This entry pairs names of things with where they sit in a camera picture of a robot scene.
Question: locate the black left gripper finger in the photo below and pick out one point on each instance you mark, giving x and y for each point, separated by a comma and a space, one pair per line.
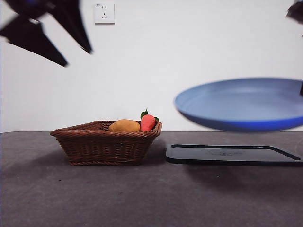
33, 37
73, 26

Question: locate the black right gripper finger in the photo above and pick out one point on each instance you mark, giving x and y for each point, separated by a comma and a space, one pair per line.
301, 88

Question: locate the blue round plate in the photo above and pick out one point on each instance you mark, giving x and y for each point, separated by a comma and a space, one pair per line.
236, 111

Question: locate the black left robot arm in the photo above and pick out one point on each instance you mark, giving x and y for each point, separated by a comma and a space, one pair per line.
21, 7

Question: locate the dark green rectangular tray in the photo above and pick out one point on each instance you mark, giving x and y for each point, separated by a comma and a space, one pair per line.
225, 154

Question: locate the orange carrot with green leaves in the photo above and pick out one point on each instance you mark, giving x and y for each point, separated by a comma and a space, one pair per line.
147, 123

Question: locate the brown woven wicker basket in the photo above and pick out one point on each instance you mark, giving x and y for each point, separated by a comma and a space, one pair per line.
104, 149

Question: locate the white wall socket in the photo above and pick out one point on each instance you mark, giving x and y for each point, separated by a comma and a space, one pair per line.
104, 13

